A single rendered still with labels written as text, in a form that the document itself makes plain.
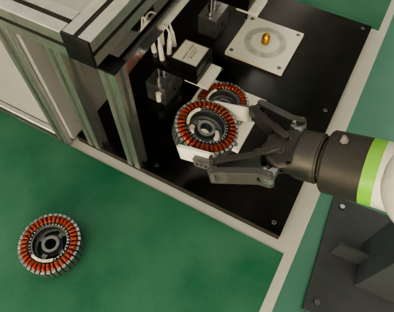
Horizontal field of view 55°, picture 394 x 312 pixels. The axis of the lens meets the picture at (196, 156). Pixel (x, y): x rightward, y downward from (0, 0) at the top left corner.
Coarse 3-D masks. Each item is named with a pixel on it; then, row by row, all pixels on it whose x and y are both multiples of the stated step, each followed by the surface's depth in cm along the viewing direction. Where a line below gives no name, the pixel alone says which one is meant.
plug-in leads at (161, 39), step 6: (150, 12) 70; (144, 18) 68; (144, 24) 70; (168, 30) 71; (162, 36) 75; (168, 36) 72; (174, 36) 75; (162, 42) 76; (168, 42) 73; (174, 42) 76; (162, 48) 72; (168, 48) 74; (174, 48) 77; (162, 54) 73; (168, 54) 76; (162, 60) 75
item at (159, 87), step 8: (160, 72) 83; (152, 80) 82; (168, 80) 82; (176, 80) 85; (152, 88) 83; (160, 88) 81; (168, 88) 82; (176, 88) 86; (152, 96) 85; (168, 96) 84
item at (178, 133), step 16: (192, 112) 64; (208, 112) 66; (224, 112) 66; (176, 128) 63; (208, 128) 66; (224, 128) 65; (176, 144) 64; (192, 144) 61; (208, 144) 62; (224, 144) 62
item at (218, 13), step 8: (216, 8) 94; (224, 8) 94; (200, 16) 93; (208, 16) 92; (216, 16) 93; (224, 16) 95; (200, 24) 95; (208, 24) 93; (216, 24) 93; (224, 24) 98; (200, 32) 97; (208, 32) 96; (216, 32) 95
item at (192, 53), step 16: (176, 48) 74; (192, 48) 74; (208, 48) 74; (160, 64) 75; (176, 64) 73; (192, 64) 72; (208, 64) 76; (160, 80) 82; (192, 80) 74; (208, 80) 75
